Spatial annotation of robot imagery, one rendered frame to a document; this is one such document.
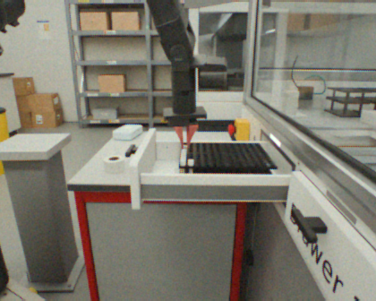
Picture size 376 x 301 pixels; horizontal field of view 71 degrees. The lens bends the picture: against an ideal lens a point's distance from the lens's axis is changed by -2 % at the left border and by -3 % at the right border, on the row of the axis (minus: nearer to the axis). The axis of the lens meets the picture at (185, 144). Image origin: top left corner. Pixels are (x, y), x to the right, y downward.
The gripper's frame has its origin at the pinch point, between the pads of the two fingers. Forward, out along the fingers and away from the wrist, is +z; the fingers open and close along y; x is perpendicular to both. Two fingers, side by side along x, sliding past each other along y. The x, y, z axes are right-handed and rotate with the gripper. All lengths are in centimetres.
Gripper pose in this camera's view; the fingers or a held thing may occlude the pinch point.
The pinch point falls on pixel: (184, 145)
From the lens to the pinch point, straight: 68.5
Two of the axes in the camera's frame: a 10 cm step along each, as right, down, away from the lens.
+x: -1.1, -4.2, 9.0
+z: 0.2, 9.1, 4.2
